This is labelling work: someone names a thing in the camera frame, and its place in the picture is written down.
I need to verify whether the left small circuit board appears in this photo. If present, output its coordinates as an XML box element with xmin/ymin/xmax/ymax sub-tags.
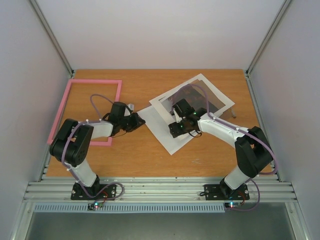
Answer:
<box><xmin>87</xmin><ymin>202</ymin><xmax>104</xmax><ymax>211</ymax></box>

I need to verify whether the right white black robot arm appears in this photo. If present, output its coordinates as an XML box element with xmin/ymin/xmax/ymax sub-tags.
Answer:
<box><xmin>168</xmin><ymin>99</ymin><xmax>275</xmax><ymax>199</ymax></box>

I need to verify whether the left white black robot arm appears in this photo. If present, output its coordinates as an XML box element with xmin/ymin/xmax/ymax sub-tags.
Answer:
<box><xmin>49</xmin><ymin>101</ymin><xmax>146</xmax><ymax>199</ymax></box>

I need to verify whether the grey slotted cable duct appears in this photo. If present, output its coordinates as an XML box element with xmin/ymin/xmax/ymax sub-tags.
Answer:
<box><xmin>33</xmin><ymin>202</ymin><xmax>225</xmax><ymax>214</ymax></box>

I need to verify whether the right aluminium corner post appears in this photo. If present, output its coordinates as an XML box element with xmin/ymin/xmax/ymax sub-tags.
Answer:
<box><xmin>245</xmin><ymin>0</ymin><xmax>293</xmax><ymax>76</ymax></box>

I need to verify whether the pink photo frame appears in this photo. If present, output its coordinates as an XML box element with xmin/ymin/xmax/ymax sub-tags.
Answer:
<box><xmin>47</xmin><ymin>78</ymin><xmax>122</xmax><ymax>145</ymax></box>

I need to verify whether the white mat board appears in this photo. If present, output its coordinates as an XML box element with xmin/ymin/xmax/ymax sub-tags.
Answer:
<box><xmin>149</xmin><ymin>73</ymin><xmax>235</xmax><ymax>125</ymax></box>

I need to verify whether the left aluminium corner post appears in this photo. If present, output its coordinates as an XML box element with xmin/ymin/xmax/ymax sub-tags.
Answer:
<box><xmin>28</xmin><ymin>0</ymin><xmax>75</xmax><ymax>78</ymax></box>

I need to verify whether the landscape photo print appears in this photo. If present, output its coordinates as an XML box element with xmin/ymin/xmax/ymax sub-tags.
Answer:
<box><xmin>159</xmin><ymin>83</ymin><xmax>226</xmax><ymax>118</ymax></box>

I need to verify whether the small circuit board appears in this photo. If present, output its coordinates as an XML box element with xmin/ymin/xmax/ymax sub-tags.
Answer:
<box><xmin>87</xmin><ymin>202</ymin><xmax>104</xmax><ymax>211</ymax></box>
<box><xmin>224</xmin><ymin>201</ymin><xmax>242</xmax><ymax>209</ymax></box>

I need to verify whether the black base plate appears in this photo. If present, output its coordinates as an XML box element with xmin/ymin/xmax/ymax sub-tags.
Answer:
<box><xmin>70</xmin><ymin>183</ymin><xmax>117</xmax><ymax>201</ymax></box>
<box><xmin>199</xmin><ymin>183</ymin><xmax>250</xmax><ymax>201</ymax></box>

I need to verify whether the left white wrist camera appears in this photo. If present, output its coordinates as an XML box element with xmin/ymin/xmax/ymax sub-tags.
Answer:
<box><xmin>124</xmin><ymin>103</ymin><xmax>134</xmax><ymax>117</ymax></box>

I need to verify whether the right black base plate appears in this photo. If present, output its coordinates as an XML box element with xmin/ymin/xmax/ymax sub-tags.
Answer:
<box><xmin>199</xmin><ymin>183</ymin><xmax>250</xmax><ymax>201</ymax></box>

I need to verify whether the aluminium corner post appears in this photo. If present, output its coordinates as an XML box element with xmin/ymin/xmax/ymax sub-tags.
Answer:
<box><xmin>28</xmin><ymin>0</ymin><xmax>75</xmax><ymax>78</ymax></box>
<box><xmin>245</xmin><ymin>0</ymin><xmax>293</xmax><ymax>76</ymax></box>

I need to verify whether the clear plastic screwdriver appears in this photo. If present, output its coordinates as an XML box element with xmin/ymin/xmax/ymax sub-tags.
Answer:
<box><xmin>231</xmin><ymin>109</ymin><xmax>237</xmax><ymax>118</ymax></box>

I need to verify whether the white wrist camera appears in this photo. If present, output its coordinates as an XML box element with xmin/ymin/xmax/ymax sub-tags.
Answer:
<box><xmin>124</xmin><ymin>103</ymin><xmax>134</xmax><ymax>117</ymax></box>
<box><xmin>170</xmin><ymin>109</ymin><xmax>182</xmax><ymax>123</ymax></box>

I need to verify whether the white backing paper sheet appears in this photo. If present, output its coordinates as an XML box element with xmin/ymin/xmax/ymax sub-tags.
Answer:
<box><xmin>137</xmin><ymin>106</ymin><xmax>193</xmax><ymax>155</ymax></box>

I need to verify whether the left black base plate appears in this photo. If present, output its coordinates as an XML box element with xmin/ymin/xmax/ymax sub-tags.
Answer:
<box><xmin>70</xmin><ymin>183</ymin><xmax>117</xmax><ymax>201</ymax></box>

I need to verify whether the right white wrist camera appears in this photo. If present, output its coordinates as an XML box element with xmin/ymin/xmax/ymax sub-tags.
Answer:
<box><xmin>170</xmin><ymin>109</ymin><xmax>182</xmax><ymax>123</ymax></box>

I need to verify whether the right small circuit board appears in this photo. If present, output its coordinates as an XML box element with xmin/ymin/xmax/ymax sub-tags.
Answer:
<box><xmin>224</xmin><ymin>201</ymin><xmax>242</xmax><ymax>209</ymax></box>

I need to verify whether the aluminium rail base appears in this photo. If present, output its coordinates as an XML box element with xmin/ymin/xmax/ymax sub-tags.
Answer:
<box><xmin>23</xmin><ymin>175</ymin><xmax>297</xmax><ymax>203</ymax></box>

